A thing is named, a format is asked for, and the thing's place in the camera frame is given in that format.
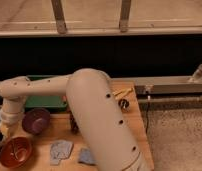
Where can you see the blue grey sponge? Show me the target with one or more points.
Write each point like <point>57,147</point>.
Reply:
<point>86,157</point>

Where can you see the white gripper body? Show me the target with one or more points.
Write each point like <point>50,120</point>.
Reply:
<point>6,130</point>

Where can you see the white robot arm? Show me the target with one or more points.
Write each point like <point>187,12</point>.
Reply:
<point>95,110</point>

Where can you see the left wooden post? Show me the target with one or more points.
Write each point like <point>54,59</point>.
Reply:
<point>59,16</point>

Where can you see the small metal cup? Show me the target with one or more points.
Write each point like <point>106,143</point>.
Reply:
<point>123,104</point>

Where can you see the pale wooden pieces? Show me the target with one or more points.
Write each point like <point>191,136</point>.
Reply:
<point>119,94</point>

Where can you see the wooden post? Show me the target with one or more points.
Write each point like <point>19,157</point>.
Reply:
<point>124,15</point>
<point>59,16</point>

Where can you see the red bowl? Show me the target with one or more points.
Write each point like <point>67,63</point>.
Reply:
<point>24,150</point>

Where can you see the right wooden post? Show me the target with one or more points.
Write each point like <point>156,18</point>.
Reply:
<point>124,15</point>

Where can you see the green plastic tray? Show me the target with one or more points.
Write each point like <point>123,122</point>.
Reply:
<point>52,103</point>

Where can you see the purple bowl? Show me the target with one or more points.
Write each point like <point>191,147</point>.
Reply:
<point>36,120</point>

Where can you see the brown pine cone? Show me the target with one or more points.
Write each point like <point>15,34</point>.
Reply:
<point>73,124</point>

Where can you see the grey folded cloth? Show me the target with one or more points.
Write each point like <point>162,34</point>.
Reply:
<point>60,149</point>

